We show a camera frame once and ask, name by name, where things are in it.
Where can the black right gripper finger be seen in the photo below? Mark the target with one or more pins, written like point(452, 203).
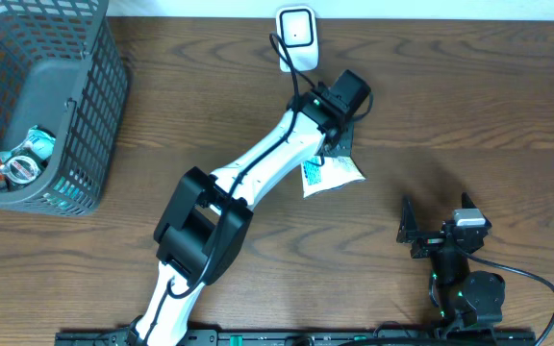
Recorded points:
point(466, 202)
point(408, 229)

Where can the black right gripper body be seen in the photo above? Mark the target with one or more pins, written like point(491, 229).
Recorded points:
point(429, 241)

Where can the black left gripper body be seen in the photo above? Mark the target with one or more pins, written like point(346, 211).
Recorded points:
point(346, 140)

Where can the white snack bag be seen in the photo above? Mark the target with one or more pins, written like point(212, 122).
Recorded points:
point(323, 174)

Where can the teal small packet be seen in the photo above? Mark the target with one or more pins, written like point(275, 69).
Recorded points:
point(37, 141)

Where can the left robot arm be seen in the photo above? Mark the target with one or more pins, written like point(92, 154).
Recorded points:
point(207, 218)

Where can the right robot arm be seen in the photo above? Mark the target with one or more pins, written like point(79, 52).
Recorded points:
point(468, 300)

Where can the white barcode scanner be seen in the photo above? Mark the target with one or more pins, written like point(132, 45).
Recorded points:
point(296, 27)

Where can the grey plastic mesh basket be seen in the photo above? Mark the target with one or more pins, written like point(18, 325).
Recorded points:
point(60, 71)

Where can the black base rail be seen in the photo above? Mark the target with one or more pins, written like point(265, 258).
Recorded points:
point(206, 337)

